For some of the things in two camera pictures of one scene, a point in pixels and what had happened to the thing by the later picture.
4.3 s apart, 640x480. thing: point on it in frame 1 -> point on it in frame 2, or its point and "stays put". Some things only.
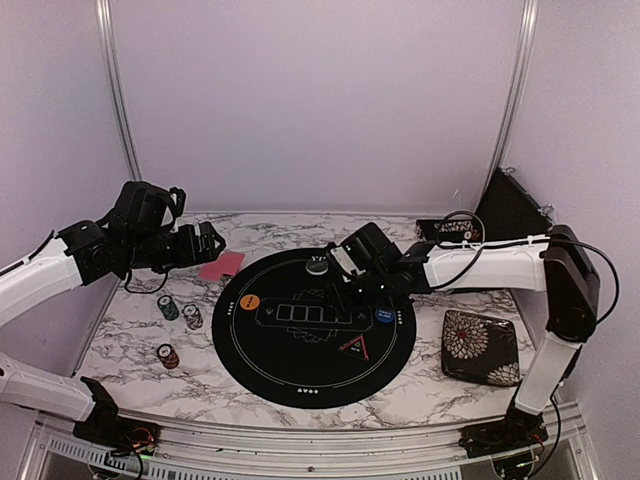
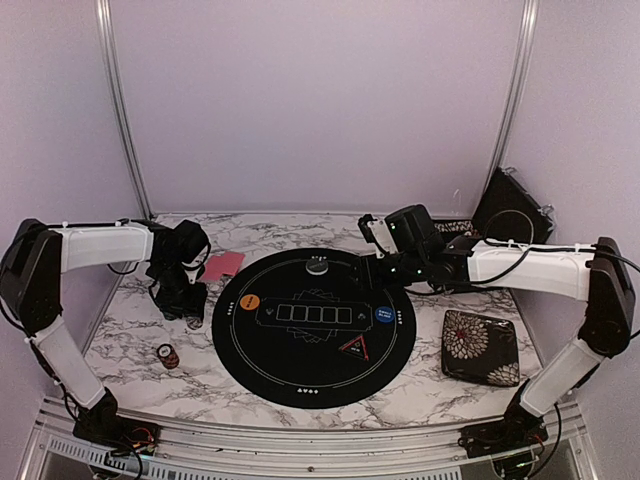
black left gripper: [190, 254] -> [193, 305]
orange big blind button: [249, 302] stays put
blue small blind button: [384, 315] stays put
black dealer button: [316, 267] stays put
